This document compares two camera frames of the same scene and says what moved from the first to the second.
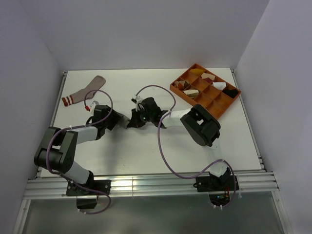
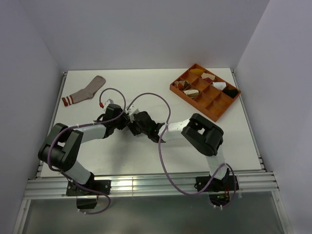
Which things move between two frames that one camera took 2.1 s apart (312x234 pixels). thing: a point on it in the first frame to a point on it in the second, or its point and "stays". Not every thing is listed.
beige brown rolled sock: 192,93 stays
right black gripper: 135,122 to 131,126
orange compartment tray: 198,86 stays
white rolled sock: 219,85 stays
